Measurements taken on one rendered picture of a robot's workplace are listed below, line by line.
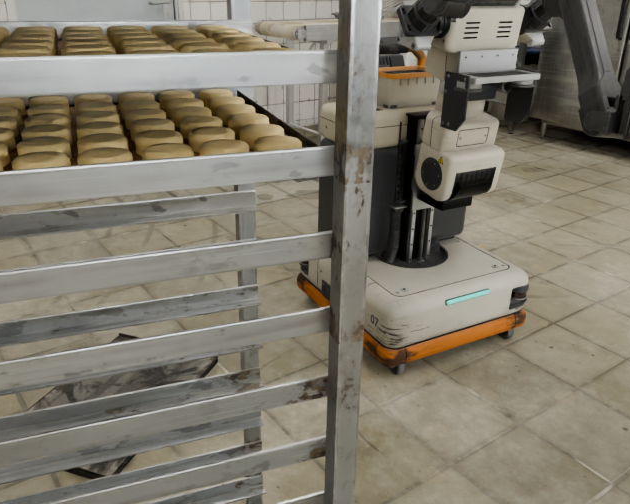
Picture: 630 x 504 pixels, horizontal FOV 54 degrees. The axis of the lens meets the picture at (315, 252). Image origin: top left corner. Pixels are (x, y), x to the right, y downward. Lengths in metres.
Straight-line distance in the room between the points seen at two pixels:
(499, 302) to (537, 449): 0.55
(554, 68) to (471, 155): 3.48
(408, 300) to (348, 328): 1.34
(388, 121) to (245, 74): 1.55
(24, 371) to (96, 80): 0.28
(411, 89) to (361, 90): 1.61
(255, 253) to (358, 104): 0.18
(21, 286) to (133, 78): 0.21
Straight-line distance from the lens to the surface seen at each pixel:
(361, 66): 0.57
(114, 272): 0.60
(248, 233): 1.08
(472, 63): 1.89
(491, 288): 2.19
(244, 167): 0.59
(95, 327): 1.09
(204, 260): 0.61
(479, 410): 2.03
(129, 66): 0.55
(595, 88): 1.28
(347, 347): 0.68
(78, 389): 2.12
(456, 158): 1.92
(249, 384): 1.22
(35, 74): 0.55
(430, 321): 2.06
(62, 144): 0.67
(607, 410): 2.18
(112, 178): 0.57
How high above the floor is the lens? 1.22
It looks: 24 degrees down
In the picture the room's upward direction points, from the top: 1 degrees clockwise
